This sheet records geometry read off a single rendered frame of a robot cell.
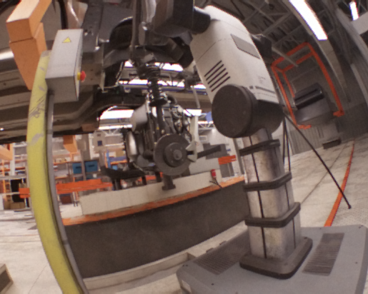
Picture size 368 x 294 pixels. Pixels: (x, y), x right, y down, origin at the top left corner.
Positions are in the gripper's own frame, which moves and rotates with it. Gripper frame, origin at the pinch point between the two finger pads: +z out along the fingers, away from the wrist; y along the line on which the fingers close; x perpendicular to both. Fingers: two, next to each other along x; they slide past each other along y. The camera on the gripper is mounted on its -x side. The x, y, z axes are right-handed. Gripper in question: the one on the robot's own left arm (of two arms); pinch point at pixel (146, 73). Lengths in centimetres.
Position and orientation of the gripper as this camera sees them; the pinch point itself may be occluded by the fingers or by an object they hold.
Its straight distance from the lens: 111.3
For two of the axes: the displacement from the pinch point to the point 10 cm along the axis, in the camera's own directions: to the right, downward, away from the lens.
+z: 1.8, 0.1, 9.8
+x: -9.2, 3.5, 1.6
